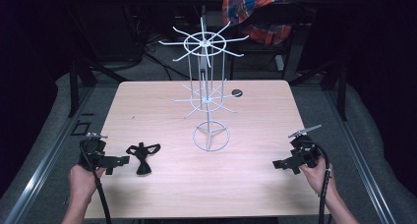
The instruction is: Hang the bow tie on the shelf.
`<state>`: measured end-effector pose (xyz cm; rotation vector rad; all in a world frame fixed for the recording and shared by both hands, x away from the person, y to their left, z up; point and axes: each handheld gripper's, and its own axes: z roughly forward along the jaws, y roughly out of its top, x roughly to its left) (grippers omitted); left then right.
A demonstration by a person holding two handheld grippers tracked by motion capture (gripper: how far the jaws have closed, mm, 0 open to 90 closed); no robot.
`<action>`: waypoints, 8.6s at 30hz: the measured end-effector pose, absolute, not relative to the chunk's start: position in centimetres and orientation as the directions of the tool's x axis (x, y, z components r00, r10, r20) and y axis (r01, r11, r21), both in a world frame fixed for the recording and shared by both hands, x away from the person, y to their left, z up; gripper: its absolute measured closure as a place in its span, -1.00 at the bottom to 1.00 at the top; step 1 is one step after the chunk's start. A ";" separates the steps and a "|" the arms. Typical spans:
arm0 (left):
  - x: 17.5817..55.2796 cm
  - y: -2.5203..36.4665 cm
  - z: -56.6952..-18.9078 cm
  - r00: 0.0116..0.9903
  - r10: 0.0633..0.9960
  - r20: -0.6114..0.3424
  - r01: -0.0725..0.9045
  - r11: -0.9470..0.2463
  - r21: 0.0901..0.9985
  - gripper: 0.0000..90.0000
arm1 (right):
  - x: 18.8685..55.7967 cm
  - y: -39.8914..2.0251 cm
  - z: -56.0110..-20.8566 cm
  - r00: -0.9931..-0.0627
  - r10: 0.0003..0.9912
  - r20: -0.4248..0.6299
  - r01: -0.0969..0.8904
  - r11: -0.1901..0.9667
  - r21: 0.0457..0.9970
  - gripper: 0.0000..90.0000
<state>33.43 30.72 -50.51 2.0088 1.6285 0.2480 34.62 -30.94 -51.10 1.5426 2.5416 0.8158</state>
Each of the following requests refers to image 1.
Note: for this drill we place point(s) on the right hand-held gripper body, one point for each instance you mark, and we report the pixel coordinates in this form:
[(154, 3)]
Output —
[(305, 150)]

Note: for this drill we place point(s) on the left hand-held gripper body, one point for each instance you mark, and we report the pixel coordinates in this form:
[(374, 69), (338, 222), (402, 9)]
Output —
[(93, 152)]

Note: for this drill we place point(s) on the black cloth garment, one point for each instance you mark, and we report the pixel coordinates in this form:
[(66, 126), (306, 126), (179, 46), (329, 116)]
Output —
[(143, 158)]

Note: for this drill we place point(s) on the person's right hand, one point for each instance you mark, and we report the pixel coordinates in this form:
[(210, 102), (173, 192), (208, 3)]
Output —
[(318, 179)]

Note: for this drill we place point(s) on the person's left hand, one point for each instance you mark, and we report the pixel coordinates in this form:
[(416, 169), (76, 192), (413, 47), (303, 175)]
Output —
[(82, 183)]

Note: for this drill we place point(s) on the black metal stand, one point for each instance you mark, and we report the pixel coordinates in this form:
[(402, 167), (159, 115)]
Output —
[(341, 86), (74, 86)]

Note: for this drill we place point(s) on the black round table grommet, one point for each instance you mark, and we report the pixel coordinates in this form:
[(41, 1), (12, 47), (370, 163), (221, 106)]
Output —
[(236, 93)]

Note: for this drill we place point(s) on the black chair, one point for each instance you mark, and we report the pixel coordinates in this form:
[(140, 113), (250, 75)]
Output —
[(262, 53)]

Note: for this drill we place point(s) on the plaid cloth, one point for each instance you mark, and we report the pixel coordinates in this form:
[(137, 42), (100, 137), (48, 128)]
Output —
[(242, 8)]

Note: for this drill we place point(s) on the metal floor rail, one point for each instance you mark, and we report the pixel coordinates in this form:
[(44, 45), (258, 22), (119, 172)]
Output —
[(42, 171), (360, 158)]

